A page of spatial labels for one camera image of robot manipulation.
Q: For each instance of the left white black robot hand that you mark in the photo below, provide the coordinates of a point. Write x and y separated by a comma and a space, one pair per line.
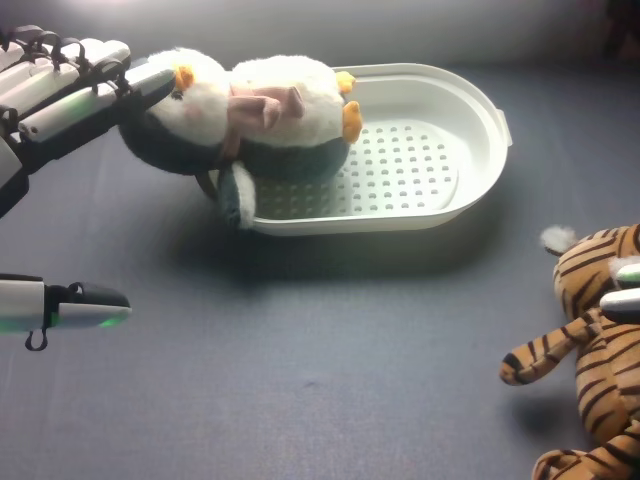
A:
55, 105

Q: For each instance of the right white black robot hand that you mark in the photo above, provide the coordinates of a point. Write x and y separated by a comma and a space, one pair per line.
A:
625, 302

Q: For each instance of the orange striped tiger plush toy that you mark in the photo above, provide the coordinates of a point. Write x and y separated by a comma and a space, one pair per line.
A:
600, 375

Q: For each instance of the white grey penguin plush toy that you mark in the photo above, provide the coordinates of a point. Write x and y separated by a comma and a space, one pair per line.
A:
280, 100

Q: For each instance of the white perforated plastic tray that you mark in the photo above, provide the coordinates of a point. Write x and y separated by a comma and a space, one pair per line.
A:
425, 165

